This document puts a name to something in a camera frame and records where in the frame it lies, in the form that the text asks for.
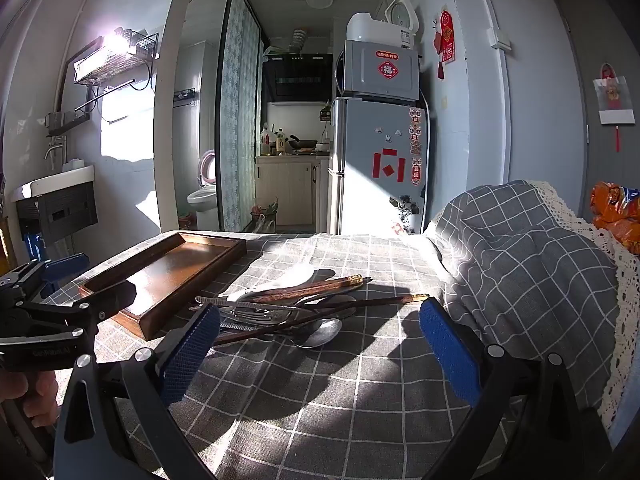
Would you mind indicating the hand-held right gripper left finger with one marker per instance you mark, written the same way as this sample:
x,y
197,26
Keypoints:
x,y
190,355

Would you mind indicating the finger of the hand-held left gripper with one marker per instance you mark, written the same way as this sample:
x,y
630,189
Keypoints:
x,y
112,297
65,266

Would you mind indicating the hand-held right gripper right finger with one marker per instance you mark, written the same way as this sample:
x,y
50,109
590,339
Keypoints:
x,y
450,355

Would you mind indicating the metal table knife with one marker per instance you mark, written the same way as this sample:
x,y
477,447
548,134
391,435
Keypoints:
x,y
240,328
240,305

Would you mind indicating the brown wooden tray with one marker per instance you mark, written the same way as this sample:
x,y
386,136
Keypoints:
x,y
165,270

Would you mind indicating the white ceramic spoon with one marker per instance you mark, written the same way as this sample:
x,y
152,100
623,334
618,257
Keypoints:
x,y
290,277

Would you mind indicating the person's left hand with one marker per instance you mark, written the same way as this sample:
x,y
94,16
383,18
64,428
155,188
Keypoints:
x,y
25,392

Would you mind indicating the blue plastic rack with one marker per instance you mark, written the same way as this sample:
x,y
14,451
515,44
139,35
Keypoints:
x,y
32,250

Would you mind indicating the white washbasin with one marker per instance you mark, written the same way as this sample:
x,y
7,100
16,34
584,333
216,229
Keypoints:
x,y
50,182

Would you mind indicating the small trash bin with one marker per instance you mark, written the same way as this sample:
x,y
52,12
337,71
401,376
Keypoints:
x,y
185,221

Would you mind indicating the metal faucet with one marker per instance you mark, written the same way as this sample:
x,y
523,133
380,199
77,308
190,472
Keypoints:
x,y
62,152

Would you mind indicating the white toilet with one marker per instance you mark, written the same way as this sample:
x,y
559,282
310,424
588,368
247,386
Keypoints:
x,y
202,197

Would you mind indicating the grey checked tablecloth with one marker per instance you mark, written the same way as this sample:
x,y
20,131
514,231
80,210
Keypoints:
x,y
325,410

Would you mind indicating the plastic bags with vegetables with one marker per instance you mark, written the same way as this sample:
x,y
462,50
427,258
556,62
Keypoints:
x,y
265,220

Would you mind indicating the white lace cloth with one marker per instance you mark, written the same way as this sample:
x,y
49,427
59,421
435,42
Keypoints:
x,y
622,270

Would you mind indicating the silver refrigerator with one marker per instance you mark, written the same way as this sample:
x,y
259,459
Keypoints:
x,y
360,185

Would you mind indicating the beige kitchen cabinet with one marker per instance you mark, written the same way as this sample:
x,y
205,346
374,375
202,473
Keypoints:
x,y
290,185

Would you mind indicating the small black bathroom rack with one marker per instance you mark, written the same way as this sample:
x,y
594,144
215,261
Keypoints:
x,y
184,95

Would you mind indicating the clear oil bottle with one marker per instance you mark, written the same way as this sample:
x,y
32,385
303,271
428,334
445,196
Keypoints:
x,y
266,142

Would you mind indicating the orange snack bag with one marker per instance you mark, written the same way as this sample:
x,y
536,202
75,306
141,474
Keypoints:
x,y
615,210

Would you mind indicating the patterned glass sliding door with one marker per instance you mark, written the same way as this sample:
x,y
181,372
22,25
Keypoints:
x,y
237,110

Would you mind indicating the yellow label sauce bottle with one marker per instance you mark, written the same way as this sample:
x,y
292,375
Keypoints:
x,y
281,145

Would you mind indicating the black frying pan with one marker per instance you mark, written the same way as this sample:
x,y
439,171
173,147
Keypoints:
x,y
305,143

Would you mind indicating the black range hood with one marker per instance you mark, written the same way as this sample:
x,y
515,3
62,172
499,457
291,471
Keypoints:
x,y
295,77

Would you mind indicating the grey microwave oven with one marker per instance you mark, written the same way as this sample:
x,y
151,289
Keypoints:
x,y
370,70

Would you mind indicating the stacked bowls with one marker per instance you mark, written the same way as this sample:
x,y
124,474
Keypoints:
x,y
298,40

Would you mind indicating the white rice cooker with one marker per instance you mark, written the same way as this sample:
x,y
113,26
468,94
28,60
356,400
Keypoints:
x,y
365,27

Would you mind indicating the grey door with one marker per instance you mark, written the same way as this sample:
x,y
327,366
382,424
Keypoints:
x,y
600,35

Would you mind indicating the small black wall shelf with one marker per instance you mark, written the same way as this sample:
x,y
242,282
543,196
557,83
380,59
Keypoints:
x,y
65,122

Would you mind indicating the hanging wall calendar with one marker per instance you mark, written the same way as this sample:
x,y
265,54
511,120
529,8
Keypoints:
x,y
614,102

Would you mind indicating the white wall switch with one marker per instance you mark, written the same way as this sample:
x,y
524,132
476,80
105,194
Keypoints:
x,y
500,40

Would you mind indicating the red wall ornament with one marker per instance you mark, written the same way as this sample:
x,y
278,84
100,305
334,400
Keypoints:
x,y
446,35

